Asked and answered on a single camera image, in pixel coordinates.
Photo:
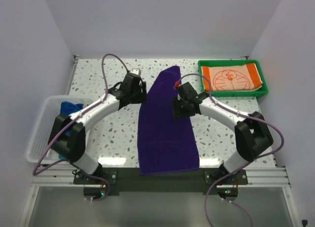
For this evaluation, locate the green plastic tray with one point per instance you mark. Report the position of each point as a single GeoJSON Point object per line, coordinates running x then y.
{"type": "Point", "coordinates": [260, 92]}

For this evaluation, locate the blue towel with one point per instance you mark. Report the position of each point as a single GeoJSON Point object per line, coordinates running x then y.
{"type": "Point", "coordinates": [68, 108]}

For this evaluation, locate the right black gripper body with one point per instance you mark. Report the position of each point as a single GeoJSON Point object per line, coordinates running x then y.
{"type": "Point", "coordinates": [180, 108]}

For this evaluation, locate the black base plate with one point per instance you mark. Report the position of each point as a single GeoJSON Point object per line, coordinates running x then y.
{"type": "Point", "coordinates": [131, 180]}

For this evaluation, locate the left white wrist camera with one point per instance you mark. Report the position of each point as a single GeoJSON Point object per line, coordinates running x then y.
{"type": "Point", "coordinates": [136, 71]}

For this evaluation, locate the aluminium rail frame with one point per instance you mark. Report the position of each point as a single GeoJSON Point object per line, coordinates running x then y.
{"type": "Point", "coordinates": [61, 176]}

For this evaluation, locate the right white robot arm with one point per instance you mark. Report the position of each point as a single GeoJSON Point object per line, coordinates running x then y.
{"type": "Point", "coordinates": [252, 136]}

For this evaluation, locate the orange Doraemon towel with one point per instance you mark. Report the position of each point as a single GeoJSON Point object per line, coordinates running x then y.
{"type": "Point", "coordinates": [231, 78]}

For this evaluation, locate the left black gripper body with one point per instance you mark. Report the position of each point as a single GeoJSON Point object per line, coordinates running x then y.
{"type": "Point", "coordinates": [139, 96]}

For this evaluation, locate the purple towel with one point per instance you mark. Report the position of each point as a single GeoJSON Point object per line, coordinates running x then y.
{"type": "Point", "coordinates": [164, 144]}

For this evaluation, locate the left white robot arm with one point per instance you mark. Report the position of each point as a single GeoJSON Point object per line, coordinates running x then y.
{"type": "Point", "coordinates": [68, 135]}

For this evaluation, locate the white plastic basket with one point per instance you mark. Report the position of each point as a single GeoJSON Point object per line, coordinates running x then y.
{"type": "Point", "coordinates": [43, 126]}

